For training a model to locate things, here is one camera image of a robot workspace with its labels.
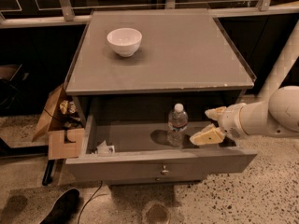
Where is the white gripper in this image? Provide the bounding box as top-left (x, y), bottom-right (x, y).
top-left (190, 103), bottom-right (247, 146)

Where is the grey wooden nightstand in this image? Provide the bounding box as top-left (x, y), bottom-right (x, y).
top-left (64, 8), bottom-right (258, 186)

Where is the brown cardboard box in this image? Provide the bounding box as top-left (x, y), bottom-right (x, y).
top-left (32, 85), bottom-right (85, 160)

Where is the brass drawer knob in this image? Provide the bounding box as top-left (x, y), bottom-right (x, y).
top-left (160, 165), bottom-right (169, 175)

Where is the black shoe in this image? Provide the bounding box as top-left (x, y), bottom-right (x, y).
top-left (40, 188), bottom-right (79, 224)

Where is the clear plastic water bottle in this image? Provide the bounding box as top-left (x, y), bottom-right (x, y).
top-left (167, 104), bottom-right (189, 147)

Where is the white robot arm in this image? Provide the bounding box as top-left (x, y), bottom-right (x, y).
top-left (190, 22), bottom-right (299, 146)

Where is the metal window railing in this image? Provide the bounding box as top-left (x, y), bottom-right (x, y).
top-left (0, 0), bottom-right (298, 29)

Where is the black bar on floor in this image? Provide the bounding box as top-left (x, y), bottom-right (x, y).
top-left (42, 160), bottom-right (55, 186)

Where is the open grey top drawer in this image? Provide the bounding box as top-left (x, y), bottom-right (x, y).
top-left (66, 105), bottom-right (257, 185)

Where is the black floor cable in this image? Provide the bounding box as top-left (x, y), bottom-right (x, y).
top-left (76, 180), bottom-right (104, 224)

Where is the white ceramic bowl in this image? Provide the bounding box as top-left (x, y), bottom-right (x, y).
top-left (107, 28), bottom-right (143, 57)

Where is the crumpled white paper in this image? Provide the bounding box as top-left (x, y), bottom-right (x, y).
top-left (93, 141), bottom-right (115, 154)

